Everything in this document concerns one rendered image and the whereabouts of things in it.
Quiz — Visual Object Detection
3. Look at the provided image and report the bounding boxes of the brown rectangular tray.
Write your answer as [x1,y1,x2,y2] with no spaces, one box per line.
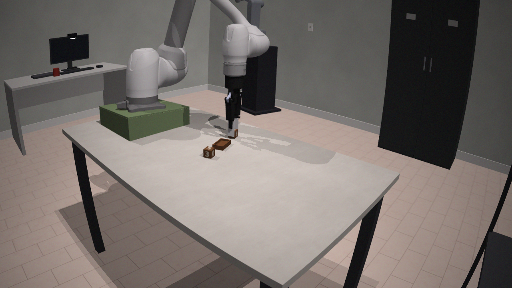
[212,138,231,151]

